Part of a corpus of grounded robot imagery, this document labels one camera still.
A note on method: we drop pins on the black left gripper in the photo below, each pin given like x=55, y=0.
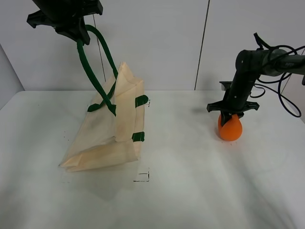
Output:
x=66, y=16

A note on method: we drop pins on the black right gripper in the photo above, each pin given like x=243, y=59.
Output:
x=235, y=97

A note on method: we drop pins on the orange with stem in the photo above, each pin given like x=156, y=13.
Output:
x=231, y=130

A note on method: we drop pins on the white linen bag green handles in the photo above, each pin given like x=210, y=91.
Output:
x=113, y=129

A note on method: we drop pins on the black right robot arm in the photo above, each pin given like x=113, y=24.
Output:
x=272, y=63

